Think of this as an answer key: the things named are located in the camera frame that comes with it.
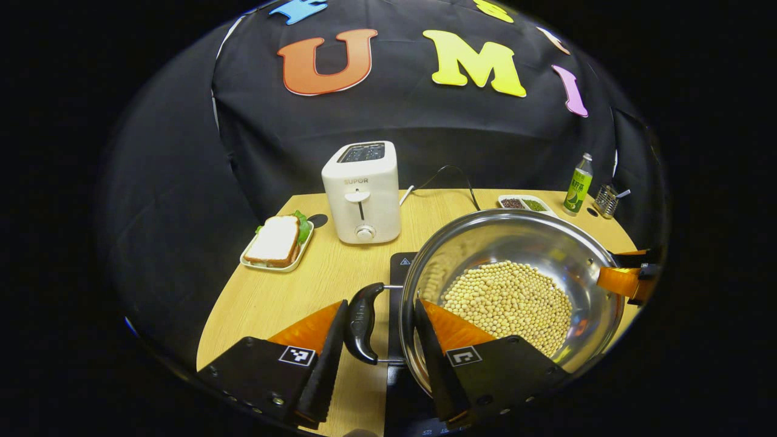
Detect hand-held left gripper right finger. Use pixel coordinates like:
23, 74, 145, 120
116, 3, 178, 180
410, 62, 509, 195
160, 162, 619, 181
415, 299, 571, 425

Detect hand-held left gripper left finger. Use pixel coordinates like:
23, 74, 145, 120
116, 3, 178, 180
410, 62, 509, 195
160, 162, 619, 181
197, 299, 350, 429

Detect black induction cooktop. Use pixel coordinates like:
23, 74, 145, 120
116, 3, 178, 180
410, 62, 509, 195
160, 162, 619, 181
384, 252, 480, 437

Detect large heap of soybeans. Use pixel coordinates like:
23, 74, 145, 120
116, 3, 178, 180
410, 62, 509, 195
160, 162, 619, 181
441, 261, 572, 359

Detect stainless steel pot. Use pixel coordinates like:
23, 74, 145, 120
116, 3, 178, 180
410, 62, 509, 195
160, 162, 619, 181
344, 209, 626, 395

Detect green label drink bottle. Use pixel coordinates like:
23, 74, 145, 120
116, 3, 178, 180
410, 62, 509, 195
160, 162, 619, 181
563, 153, 594, 217

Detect white divided plate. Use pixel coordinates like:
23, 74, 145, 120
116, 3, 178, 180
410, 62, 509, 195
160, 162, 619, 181
498, 194, 558, 218

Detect small pale green plate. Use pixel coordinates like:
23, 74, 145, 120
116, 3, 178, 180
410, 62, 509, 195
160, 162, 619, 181
240, 220, 315, 273

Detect sandwich with lettuce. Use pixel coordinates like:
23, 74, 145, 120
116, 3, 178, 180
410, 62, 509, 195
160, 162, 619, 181
244, 211, 311, 268

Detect white toaster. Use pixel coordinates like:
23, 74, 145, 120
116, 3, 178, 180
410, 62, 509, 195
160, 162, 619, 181
321, 141, 402, 245

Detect black backdrop cloth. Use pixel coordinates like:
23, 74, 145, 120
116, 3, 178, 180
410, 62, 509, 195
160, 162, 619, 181
97, 0, 665, 365

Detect metal wire utensil holder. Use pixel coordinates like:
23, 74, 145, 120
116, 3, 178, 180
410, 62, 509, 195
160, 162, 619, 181
594, 185, 620, 219

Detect black power cable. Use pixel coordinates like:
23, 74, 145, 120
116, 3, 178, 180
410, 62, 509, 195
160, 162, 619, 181
413, 165, 481, 212

